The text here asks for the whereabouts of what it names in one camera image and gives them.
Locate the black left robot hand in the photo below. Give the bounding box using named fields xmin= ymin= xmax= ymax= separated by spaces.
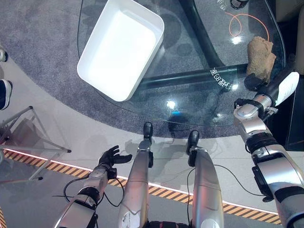
xmin=98 ymin=145 xmax=133 ymax=171

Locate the black right robot hand white plate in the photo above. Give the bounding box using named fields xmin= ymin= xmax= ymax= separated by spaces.
xmin=244 ymin=72 xmax=300 ymax=106

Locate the brown cloth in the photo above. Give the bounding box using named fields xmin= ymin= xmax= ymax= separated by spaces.
xmin=246 ymin=36 xmax=277 ymax=83

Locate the white rectangular plastic basket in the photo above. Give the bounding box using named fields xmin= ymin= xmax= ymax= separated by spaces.
xmin=76 ymin=0 xmax=165 ymax=103

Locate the black cabinet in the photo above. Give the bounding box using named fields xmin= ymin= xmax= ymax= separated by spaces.
xmin=284 ymin=74 xmax=304 ymax=152

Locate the silver left robot leg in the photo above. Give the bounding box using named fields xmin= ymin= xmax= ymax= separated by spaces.
xmin=117 ymin=139 xmax=154 ymax=228

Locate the silver robot leg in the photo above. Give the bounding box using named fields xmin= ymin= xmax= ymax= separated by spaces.
xmin=186 ymin=146 xmax=225 ymax=228
xmin=117 ymin=139 xmax=154 ymax=228

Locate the dark left robot foot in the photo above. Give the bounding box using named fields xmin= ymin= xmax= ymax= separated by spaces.
xmin=142 ymin=122 xmax=154 ymax=141

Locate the dark robot foot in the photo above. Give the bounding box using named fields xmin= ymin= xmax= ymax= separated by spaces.
xmin=187 ymin=130 xmax=200 ymax=148
xmin=142 ymin=122 xmax=154 ymax=141

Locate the silver metal stand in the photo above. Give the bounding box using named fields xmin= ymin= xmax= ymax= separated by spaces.
xmin=0 ymin=105 xmax=72 ymax=183

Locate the dark right robot foot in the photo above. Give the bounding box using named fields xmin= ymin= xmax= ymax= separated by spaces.
xmin=187 ymin=130 xmax=200 ymax=148

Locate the black red robot torso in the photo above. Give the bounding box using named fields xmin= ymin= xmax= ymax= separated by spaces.
xmin=147 ymin=220 xmax=193 ymax=228

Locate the dark and white object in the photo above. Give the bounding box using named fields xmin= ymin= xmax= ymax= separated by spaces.
xmin=229 ymin=0 xmax=249 ymax=10

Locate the silver right robot leg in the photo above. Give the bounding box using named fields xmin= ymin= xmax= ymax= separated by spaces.
xmin=186 ymin=146 xmax=225 ymax=228

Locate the person's shoe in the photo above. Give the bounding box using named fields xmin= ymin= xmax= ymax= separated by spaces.
xmin=0 ymin=44 xmax=9 ymax=63
xmin=0 ymin=79 xmax=13 ymax=111

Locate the grey round rug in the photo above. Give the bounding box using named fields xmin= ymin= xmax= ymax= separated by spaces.
xmin=0 ymin=0 xmax=247 ymax=138

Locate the thin black cable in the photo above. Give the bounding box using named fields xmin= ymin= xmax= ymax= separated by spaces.
xmin=52 ymin=177 xmax=125 ymax=208
xmin=186 ymin=163 xmax=274 ymax=221

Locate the orange cable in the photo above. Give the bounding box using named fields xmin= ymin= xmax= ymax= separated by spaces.
xmin=225 ymin=11 xmax=270 ymax=42

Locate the black tubular table frame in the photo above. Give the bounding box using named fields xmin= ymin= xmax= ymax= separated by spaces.
xmin=140 ymin=0 xmax=249 ymax=90

